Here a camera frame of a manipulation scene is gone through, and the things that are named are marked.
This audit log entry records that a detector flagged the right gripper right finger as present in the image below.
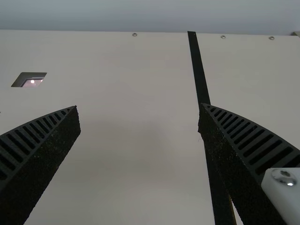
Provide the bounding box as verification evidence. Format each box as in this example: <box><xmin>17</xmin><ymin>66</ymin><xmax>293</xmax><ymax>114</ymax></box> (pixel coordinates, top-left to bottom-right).
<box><xmin>197</xmin><ymin>102</ymin><xmax>300</xmax><ymax>225</ymax></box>

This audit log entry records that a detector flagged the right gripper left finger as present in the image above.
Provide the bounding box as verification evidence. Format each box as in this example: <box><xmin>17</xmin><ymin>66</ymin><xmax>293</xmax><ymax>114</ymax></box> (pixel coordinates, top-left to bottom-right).
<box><xmin>0</xmin><ymin>105</ymin><xmax>82</xmax><ymax>225</ymax></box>

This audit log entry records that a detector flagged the black strip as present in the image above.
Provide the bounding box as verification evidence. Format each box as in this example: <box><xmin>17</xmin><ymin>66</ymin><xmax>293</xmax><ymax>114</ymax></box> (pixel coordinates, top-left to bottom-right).
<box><xmin>187</xmin><ymin>30</ymin><xmax>236</xmax><ymax>225</ymax></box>

